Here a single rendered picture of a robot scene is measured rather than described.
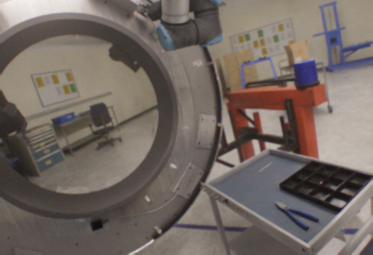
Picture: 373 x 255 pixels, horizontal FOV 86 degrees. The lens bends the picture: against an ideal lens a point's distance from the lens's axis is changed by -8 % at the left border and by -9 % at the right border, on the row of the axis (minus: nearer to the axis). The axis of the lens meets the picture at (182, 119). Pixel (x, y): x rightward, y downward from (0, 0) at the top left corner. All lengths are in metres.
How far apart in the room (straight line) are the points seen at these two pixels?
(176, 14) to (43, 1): 0.56
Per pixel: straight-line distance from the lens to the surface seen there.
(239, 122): 1.80
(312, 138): 1.46
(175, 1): 0.70
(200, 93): 1.11
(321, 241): 0.77
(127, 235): 1.16
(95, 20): 0.97
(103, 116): 5.56
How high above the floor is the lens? 1.21
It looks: 12 degrees down
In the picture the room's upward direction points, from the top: 16 degrees counter-clockwise
